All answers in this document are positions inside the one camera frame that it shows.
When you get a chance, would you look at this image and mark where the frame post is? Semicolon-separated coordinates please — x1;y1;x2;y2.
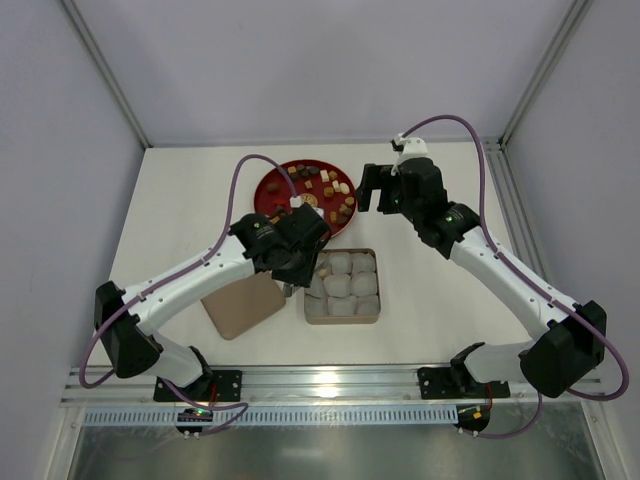
58;0;152;150
498;0;593;150

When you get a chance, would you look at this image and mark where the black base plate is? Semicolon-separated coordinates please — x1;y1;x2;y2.
417;366;511;400
153;369;243;403

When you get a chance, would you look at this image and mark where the red round tray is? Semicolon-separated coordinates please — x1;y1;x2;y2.
253;159;357;236

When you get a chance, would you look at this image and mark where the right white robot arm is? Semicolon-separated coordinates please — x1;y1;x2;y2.
356;157;606;398

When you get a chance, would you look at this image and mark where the left frame post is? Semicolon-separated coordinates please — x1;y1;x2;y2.
58;0;152;150

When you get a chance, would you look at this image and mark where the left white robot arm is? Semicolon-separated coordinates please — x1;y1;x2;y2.
94;204;331;400

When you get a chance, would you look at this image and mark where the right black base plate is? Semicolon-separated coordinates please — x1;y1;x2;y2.
417;366;511;400

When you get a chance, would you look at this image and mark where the gold square tin lid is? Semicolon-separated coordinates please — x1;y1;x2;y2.
201;272;286;340

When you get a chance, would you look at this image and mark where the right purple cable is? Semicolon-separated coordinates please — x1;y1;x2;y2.
402;114;631;440

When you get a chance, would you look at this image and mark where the right frame post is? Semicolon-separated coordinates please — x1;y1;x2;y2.
498;0;593;150

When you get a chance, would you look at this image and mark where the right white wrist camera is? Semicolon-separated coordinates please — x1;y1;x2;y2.
391;134;428;176

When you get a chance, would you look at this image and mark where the gold square tin box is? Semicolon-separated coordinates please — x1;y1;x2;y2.
303;248;382;326

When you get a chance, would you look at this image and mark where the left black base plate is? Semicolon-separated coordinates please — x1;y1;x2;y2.
153;369;243;403

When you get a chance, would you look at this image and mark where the aluminium rail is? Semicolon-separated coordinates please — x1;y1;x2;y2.
59;363;606;407

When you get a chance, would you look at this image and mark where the slotted cable duct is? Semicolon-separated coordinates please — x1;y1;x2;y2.
82;404;458;428

